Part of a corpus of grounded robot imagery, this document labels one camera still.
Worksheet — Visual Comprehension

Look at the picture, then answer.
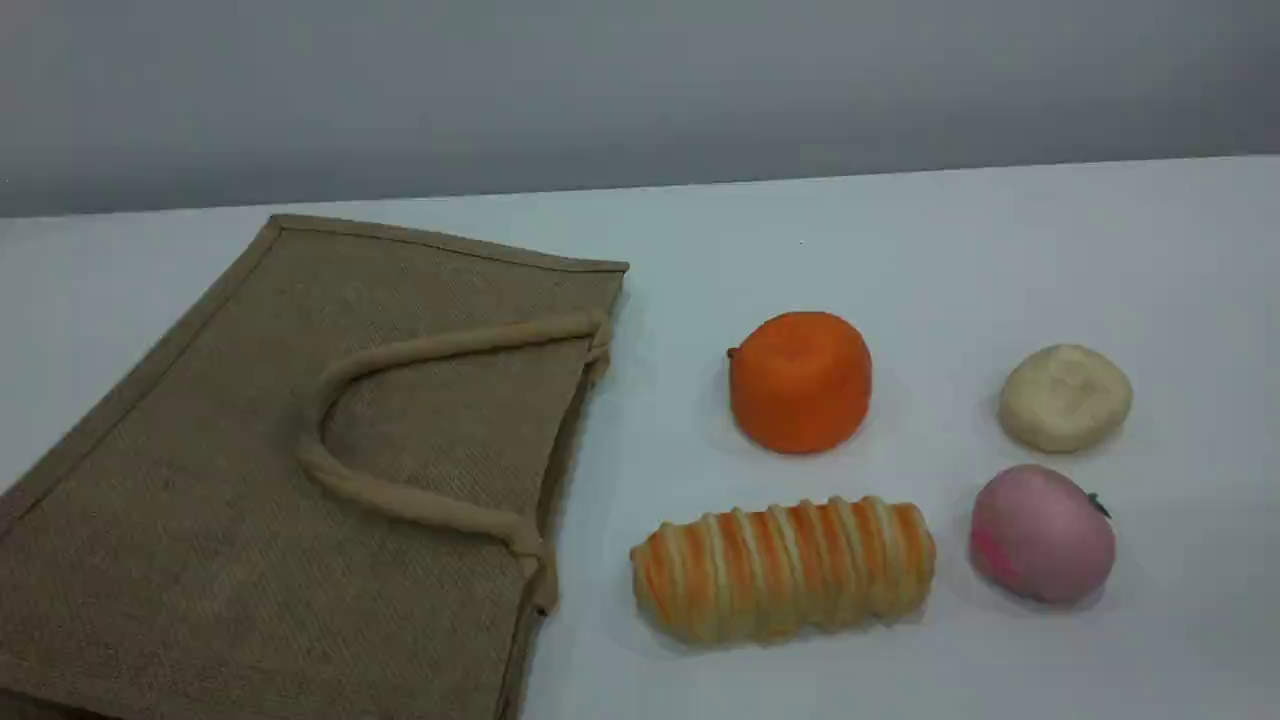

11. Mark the brown jute tote bag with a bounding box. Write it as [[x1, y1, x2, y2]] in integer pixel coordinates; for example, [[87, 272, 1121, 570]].
[[0, 213, 631, 720]]

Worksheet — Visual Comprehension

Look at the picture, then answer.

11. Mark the orange toy fruit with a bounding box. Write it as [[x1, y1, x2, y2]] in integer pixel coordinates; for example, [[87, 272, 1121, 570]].
[[727, 311, 874, 456]]

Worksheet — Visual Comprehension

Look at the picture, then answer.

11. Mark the striped long bread loaf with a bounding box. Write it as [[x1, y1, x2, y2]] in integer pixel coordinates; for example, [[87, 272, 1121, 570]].
[[629, 496, 938, 646]]

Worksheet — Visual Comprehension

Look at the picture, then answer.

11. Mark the cream round bun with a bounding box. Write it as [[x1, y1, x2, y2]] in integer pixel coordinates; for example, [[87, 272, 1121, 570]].
[[997, 344, 1135, 455]]

